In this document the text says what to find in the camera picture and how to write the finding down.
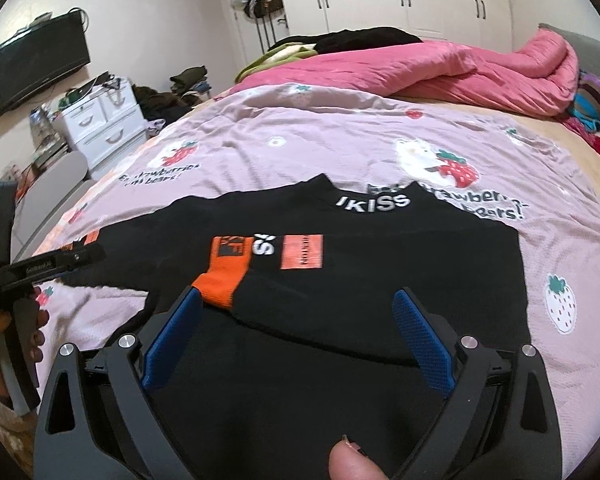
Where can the grey padded bench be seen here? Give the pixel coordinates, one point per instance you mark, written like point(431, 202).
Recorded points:
point(50, 190)

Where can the grey padded headboard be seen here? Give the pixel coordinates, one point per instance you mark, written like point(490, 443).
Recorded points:
point(597, 52)

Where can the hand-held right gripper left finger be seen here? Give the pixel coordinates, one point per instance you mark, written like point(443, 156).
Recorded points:
point(172, 342)

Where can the pink quilt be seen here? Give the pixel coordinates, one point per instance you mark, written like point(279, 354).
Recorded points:
point(380, 70)

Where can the pile of dark clothes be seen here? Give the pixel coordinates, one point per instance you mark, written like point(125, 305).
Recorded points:
point(180, 92)

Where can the person's right hand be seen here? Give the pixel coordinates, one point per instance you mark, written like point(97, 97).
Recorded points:
point(355, 462)

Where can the green blanket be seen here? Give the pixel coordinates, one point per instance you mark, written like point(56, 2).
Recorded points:
point(280, 57)

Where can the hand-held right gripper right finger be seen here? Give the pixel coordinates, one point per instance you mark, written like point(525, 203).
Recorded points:
point(425, 342)

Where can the colourful striped cloth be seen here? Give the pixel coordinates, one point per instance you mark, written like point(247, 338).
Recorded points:
point(595, 100)

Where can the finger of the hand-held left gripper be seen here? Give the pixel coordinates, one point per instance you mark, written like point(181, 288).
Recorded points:
point(70, 257)

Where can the black wall television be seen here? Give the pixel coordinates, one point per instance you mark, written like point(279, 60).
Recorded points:
point(35, 65)

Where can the black cloth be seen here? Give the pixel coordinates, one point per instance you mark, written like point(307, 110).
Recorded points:
point(360, 37)

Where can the white drawer cabinet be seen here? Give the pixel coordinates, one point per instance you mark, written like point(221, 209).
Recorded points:
point(100, 125)

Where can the pink strawberry printed bed sheet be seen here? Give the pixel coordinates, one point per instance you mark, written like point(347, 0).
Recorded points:
point(305, 140)

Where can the black sweater with orange patches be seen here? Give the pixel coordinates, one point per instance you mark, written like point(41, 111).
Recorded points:
point(340, 305)

